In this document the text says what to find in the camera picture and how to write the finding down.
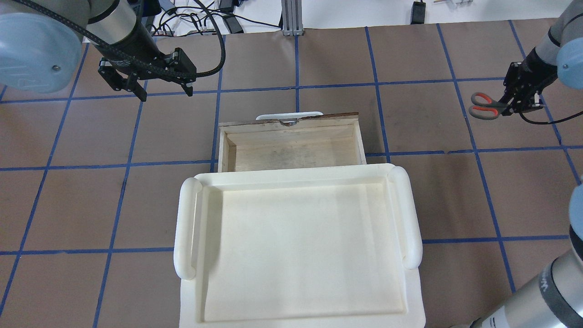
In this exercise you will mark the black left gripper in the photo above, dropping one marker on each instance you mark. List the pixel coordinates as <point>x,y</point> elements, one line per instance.
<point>135,51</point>

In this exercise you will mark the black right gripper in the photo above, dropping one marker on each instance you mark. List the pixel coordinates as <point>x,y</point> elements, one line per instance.
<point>532,69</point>

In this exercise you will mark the grey orange scissors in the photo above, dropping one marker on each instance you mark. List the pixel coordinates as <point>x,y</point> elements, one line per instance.
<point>484,107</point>

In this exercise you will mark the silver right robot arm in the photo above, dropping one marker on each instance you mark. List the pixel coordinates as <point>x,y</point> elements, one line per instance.
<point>553,297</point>

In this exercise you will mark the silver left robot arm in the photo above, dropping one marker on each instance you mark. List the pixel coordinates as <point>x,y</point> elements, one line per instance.
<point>39,50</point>

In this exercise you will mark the white foam tray box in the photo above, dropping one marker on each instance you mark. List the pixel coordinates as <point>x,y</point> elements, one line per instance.
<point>328,247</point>

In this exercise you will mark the aluminium frame post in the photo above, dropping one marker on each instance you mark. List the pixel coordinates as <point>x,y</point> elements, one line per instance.
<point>291,18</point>

